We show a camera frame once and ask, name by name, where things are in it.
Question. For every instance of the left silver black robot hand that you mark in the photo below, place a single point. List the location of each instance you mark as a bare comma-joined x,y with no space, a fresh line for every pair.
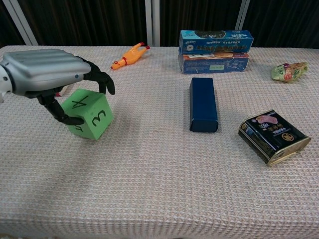
47,69

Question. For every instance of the green numbered foam cube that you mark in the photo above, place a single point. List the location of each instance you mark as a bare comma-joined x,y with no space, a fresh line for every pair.
99,132

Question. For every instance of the red white food box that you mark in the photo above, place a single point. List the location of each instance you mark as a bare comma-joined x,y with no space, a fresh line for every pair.
62,91

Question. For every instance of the dark pleated partition panel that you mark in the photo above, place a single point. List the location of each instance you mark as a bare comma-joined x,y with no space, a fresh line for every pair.
197,15
7,27
284,22
87,22

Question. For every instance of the orange rubber chicken toy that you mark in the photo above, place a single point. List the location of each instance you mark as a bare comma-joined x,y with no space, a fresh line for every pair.
129,57

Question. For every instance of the beige waffle tablecloth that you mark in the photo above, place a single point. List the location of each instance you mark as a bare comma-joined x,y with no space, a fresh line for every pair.
159,179

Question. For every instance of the dark blue rectangular box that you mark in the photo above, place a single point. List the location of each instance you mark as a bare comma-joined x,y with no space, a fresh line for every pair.
203,104

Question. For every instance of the dark blue biscuit box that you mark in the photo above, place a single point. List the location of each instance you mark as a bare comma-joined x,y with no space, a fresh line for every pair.
214,63

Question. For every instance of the light blue cookie box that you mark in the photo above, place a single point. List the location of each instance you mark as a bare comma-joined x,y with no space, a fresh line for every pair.
216,41

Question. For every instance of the black luncheon meat can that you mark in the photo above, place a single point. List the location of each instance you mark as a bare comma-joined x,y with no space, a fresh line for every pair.
271,137

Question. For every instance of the green orange snack bag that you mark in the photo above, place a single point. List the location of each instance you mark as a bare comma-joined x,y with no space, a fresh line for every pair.
289,72

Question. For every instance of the white frame post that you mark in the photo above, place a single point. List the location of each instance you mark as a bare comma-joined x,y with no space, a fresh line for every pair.
21,23
152,22
243,15

